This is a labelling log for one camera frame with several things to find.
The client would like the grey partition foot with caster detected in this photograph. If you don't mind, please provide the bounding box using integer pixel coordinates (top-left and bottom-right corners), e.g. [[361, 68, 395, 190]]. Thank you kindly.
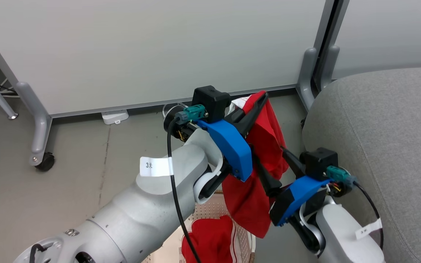
[[15, 81, 55, 172]]

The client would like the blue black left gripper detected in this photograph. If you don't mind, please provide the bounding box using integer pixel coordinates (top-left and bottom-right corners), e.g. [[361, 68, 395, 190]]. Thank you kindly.
[[164, 93, 269, 182]]

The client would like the white power adapter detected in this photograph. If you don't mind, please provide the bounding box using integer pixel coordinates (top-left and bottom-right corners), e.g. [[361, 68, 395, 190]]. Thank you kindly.
[[101, 109, 130, 126]]

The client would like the wide white partition panel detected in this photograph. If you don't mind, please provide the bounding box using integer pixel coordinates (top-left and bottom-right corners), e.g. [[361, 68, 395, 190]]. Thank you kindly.
[[0, 0, 337, 118]]

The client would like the grey fabric sofa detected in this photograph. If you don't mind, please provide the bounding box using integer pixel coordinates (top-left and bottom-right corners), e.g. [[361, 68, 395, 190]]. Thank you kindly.
[[301, 66, 421, 263]]

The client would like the red garment with white stripes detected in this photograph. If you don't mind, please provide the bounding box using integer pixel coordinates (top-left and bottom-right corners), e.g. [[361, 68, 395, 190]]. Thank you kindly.
[[181, 215, 243, 263]]

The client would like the narrow white partition panel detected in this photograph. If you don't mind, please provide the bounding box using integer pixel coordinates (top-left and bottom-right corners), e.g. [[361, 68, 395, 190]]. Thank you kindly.
[[332, 0, 421, 80]]

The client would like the black cable teal plug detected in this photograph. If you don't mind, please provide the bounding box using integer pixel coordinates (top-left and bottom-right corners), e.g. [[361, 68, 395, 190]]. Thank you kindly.
[[326, 165, 385, 251], [167, 104, 206, 263]]

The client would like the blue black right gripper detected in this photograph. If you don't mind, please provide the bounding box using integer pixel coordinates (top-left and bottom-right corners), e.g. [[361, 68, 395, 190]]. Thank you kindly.
[[253, 147, 357, 228]]

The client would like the red garment with white tag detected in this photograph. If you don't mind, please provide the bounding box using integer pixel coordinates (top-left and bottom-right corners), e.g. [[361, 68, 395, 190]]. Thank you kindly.
[[221, 90, 290, 239]]

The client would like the black left cable teal plug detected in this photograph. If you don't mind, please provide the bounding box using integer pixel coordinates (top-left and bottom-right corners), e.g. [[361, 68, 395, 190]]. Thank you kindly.
[[167, 104, 206, 263]]

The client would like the white perforated laundry basket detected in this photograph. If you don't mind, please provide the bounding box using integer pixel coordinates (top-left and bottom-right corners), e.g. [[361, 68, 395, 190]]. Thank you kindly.
[[141, 193, 257, 263]]

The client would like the black right cable teal plug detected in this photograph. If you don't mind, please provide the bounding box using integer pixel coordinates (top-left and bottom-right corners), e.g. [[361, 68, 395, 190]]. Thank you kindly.
[[326, 165, 385, 251]]

